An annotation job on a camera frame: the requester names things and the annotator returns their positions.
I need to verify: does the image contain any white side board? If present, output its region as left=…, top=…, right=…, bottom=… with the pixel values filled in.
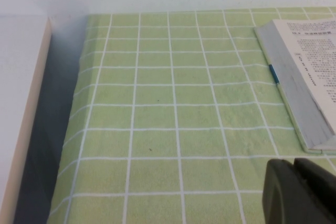
left=0, top=15, right=53, bottom=224

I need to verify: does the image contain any green checked tablecloth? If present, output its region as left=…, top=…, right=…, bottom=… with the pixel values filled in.
left=47, top=7, right=336, bottom=224

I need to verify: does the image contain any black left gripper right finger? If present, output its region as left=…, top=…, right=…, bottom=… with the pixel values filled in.
left=292, top=157, right=336, bottom=219

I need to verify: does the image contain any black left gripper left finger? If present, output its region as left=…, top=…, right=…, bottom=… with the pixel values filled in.
left=261, top=157, right=336, bottom=224

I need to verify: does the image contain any technical book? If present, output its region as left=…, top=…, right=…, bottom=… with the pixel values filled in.
left=253, top=18, right=336, bottom=156

